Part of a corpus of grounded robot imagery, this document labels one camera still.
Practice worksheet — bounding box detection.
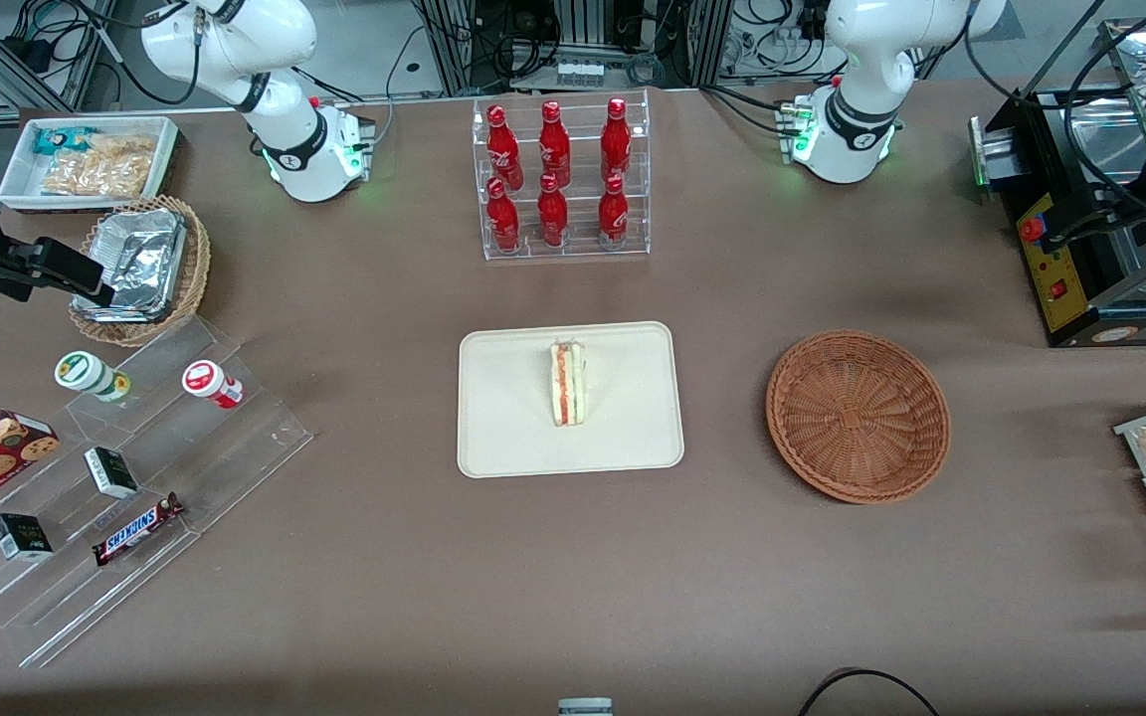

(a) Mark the triangular sandwich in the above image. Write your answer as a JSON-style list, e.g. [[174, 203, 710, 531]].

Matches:
[[548, 339, 590, 428]]

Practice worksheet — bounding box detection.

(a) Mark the small tan wicker basket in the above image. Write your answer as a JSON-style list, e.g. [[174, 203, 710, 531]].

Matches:
[[69, 195, 212, 348]]

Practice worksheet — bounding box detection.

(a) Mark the large brown wicker basket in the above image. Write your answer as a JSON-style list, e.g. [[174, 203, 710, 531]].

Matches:
[[766, 330, 952, 504]]

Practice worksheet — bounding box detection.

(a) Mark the beige plastic tray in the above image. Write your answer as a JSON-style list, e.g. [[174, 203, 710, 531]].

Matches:
[[458, 321, 685, 479]]

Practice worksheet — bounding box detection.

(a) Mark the aluminium foil container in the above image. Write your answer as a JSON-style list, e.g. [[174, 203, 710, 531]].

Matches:
[[73, 208, 187, 322]]

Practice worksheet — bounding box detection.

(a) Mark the black yellow food warmer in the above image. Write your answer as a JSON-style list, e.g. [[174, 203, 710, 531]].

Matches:
[[969, 15, 1146, 348]]

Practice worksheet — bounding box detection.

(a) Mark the green lid white jar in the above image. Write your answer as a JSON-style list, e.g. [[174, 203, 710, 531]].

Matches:
[[55, 351, 132, 404]]

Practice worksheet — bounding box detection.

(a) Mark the white rectangular bin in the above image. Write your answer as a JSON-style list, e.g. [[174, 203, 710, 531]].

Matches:
[[0, 116, 181, 213]]

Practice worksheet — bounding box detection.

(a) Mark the clear bag of crackers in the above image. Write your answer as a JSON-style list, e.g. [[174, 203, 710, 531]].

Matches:
[[41, 134, 157, 198]]

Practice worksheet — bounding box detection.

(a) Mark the teal snack packet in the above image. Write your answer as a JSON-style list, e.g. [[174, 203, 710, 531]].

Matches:
[[33, 126, 102, 156]]

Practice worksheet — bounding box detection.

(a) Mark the red lid white jar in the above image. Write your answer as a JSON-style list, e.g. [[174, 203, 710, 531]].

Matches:
[[182, 360, 245, 410]]

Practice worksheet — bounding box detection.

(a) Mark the small black white box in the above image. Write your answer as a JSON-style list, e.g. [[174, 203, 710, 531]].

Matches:
[[84, 447, 140, 500], [0, 513, 55, 562]]

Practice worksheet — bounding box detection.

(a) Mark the clear acrylic stepped shelf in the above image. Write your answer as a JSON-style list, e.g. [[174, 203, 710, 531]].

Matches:
[[0, 316, 314, 668]]

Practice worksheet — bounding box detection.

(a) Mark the snickers chocolate bar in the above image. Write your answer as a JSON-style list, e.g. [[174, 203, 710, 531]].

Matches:
[[93, 492, 186, 568]]

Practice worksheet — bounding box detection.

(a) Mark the red cola bottle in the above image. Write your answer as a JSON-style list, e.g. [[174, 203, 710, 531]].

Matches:
[[537, 173, 569, 249], [539, 100, 572, 188], [485, 178, 521, 253], [486, 104, 525, 192], [598, 175, 630, 250], [601, 97, 633, 183]]

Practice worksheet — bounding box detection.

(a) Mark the clear acrylic bottle rack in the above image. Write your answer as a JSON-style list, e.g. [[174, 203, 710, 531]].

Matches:
[[472, 89, 652, 262]]

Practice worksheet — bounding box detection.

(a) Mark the aluminium frame post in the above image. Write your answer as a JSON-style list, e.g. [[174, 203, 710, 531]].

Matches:
[[416, 0, 477, 97], [687, 0, 733, 90]]

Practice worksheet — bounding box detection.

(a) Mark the black table cable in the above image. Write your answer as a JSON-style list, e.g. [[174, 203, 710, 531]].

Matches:
[[797, 668, 942, 716]]

